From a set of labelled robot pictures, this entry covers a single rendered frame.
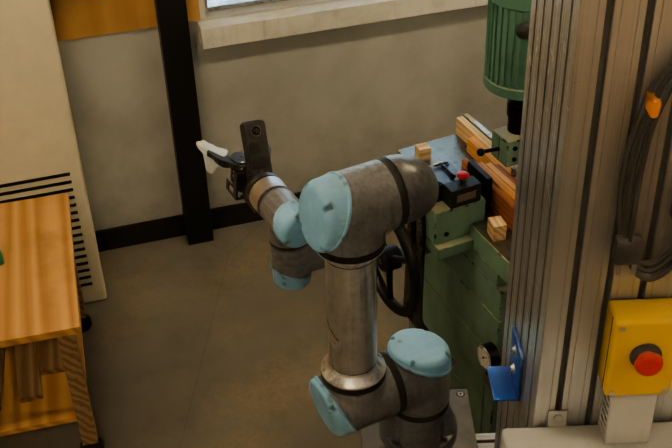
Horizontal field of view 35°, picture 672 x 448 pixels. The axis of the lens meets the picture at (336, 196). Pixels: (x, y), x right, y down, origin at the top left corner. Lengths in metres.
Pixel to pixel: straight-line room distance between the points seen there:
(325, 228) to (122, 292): 2.24
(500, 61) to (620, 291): 1.03
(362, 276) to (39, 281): 1.51
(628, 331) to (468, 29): 2.64
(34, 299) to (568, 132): 2.00
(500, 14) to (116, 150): 1.85
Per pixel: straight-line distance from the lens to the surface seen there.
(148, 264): 3.92
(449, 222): 2.47
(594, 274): 1.41
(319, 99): 3.87
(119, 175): 3.86
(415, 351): 1.95
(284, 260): 2.01
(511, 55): 2.35
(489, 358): 2.48
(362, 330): 1.80
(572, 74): 1.24
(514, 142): 2.50
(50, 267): 3.11
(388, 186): 1.65
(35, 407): 3.21
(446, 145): 2.79
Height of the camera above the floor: 2.38
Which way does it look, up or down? 35 degrees down
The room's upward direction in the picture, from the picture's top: 2 degrees counter-clockwise
